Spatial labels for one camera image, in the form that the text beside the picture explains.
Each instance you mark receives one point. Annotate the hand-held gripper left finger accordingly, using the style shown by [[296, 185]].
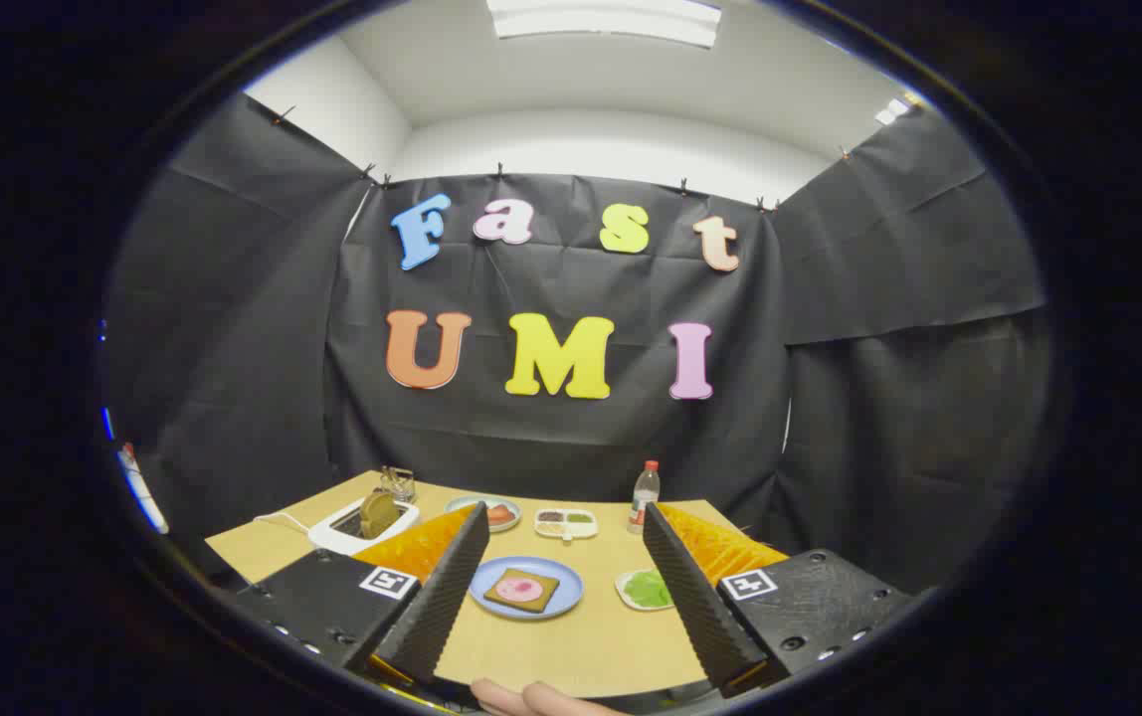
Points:
[[442, 597]]

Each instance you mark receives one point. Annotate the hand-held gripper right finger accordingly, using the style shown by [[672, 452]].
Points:
[[695, 607]]

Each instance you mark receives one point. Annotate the clear plastic water bottle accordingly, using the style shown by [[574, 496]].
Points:
[[645, 492]]

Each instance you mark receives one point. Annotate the pale green plate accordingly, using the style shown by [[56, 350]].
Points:
[[462, 501]]

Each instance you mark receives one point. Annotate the red tomato slice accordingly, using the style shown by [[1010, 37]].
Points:
[[500, 514]]

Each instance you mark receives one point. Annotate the green lettuce leaf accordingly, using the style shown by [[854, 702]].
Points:
[[646, 590]]

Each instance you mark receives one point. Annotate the white divided seasoning tray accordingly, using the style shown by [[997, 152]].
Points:
[[581, 527]]

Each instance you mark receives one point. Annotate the white toaster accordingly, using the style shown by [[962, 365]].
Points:
[[332, 539]]

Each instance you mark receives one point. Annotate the blue plate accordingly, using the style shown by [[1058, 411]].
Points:
[[561, 603]]

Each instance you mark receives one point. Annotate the long ceiling light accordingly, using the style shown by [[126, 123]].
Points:
[[601, 20]]

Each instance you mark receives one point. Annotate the brown toast slice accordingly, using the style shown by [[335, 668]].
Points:
[[548, 587], [378, 513]]

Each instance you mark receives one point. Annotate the black backdrop cloth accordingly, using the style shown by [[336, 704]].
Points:
[[551, 457]]

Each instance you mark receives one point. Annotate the white square plate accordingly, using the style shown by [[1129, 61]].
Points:
[[622, 587]]

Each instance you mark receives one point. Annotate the small ceiling light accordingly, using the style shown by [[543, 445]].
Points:
[[892, 110]]

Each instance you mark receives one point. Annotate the pink ham slice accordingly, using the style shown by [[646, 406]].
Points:
[[519, 589]]

